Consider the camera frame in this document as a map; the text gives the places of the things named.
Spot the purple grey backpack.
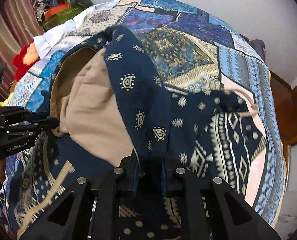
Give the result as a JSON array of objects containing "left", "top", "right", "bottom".
[{"left": 248, "top": 39, "right": 266, "bottom": 62}]

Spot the yellow plush toy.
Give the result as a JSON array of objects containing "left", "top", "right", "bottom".
[{"left": 0, "top": 92, "right": 14, "bottom": 107}]

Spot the blue patchwork bedspread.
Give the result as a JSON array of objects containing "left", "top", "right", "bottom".
[{"left": 6, "top": 0, "right": 284, "bottom": 231}]

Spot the white shirt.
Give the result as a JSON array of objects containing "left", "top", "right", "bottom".
[{"left": 33, "top": 0, "right": 120, "bottom": 59}]

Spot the red plush toy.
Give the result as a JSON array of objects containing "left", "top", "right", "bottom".
[{"left": 12, "top": 42, "right": 40, "bottom": 82}]

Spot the navy patterned hooded garment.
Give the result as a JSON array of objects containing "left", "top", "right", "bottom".
[{"left": 8, "top": 25, "right": 267, "bottom": 238}]

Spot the striped pink curtain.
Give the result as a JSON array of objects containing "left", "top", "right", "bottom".
[{"left": 0, "top": 0, "right": 44, "bottom": 100}]

